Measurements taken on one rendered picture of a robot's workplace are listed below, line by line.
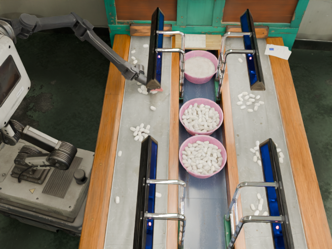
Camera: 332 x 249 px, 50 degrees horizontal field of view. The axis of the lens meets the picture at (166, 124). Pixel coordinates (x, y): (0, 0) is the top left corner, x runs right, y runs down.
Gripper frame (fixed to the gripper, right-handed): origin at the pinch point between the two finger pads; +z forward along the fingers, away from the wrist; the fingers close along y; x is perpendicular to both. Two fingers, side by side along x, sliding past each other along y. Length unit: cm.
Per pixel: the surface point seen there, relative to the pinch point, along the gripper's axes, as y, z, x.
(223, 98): -6.7, 29.4, -25.5
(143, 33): 48, -15, 5
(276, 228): -101, 18, -56
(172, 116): -21.6, 5.3, -5.3
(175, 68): 19.1, 6.3, -6.2
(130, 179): -63, -10, 11
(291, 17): 55, 57, -69
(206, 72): 18.5, 24.5, -17.5
